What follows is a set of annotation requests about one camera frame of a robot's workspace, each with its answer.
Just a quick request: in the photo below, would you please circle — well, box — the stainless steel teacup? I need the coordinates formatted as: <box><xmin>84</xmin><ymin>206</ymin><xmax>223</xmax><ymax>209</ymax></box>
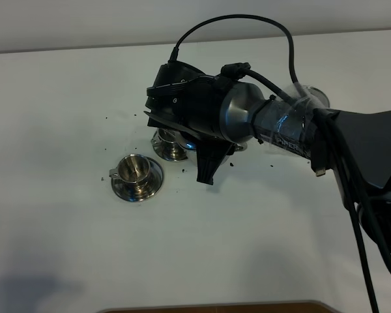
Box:
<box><xmin>109</xmin><ymin>154</ymin><xmax>151</xmax><ymax>191</ymax></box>
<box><xmin>151</xmin><ymin>128</ymin><xmax>178</xmax><ymax>145</ymax></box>

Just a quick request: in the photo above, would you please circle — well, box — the steel teapot saucer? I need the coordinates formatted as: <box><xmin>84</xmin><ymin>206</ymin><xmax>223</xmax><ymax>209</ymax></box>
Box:
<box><xmin>304</xmin><ymin>85</ymin><xmax>330</xmax><ymax>108</ymax></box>

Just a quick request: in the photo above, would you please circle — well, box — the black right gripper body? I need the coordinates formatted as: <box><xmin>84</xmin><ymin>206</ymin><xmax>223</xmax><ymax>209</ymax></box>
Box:
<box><xmin>145</xmin><ymin>61</ymin><xmax>241</xmax><ymax>143</ymax></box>

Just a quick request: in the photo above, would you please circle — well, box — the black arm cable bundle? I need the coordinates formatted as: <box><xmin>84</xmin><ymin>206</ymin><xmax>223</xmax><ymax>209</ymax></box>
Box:
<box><xmin>167</xmin><ymin>14</ymin><xmax>391</xmax><ymax>313</ymax></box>

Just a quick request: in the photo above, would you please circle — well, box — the steel saucer near cup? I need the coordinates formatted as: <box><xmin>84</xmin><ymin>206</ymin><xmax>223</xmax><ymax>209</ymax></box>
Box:
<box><xmin>113</xmin><ymin>157</ymin><xmax>164</xmax><ymax>202</ymax></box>

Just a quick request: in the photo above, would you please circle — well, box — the near stainless steel teacup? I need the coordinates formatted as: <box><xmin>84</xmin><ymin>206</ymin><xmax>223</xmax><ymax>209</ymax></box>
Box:
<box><xmin>109</xmin><ymin>154</ymin><xmax>151</xmax><ymax>191</ymax></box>

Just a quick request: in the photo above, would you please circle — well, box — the far steel cup saucer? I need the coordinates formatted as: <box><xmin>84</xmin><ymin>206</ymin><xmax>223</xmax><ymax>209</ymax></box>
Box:
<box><xmin>152</xmin><ymin>143</ymin><xmax>187</xmax><ymax>162</ymax></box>

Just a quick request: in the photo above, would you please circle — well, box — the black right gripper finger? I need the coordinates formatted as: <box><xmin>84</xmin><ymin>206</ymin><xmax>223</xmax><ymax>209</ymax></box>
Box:
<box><xmin>145</xmin><ymin>110</ymin><xmax>227</xmax><ymax>141</ymax></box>
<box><xmin>195</xmin><ymin>140</ymin><xmax>233</xmax><ymax>185</ymax></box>

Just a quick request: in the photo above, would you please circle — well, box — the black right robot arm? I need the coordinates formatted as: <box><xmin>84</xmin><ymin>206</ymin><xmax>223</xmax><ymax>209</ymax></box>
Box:
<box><xmin>146</xmin><ymin>61</ymin><xmax>391</xmax><ymax>253</ymax></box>

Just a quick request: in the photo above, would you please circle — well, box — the far stainless steel teacup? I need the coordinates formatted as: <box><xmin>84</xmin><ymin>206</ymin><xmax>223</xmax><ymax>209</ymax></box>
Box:
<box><xmin>151</xmin><ymin>128</ymin><xmax>178</xmax><ymax>145</ymax></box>

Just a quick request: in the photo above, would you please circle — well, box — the stainless steel teapot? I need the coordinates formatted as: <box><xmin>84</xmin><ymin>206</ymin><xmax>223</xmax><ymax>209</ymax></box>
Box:
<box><xmin>175</xmin><ymin>131</ymin><xmax>248</xmax><ymax>166</ymax></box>

